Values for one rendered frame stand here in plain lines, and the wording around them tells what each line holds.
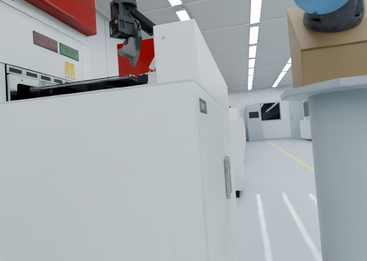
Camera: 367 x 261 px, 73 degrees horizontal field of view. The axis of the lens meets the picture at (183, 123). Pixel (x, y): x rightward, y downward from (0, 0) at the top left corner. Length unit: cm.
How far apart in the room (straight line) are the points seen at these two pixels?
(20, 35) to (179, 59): 64
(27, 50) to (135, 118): 63
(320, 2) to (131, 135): 48
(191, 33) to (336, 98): 42
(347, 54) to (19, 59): 98
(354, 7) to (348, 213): 52
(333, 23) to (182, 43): 43
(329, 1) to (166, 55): 35
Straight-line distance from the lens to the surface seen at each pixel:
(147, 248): 54
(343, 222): 80
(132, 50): 89
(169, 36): 57
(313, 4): 65
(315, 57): 76
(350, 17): 82
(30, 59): 105
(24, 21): 108
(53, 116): 61
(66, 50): 120
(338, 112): 76
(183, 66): 54
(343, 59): 77
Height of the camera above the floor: 72
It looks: 2 degrees up
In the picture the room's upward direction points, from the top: 4 degrees counter-clockwise
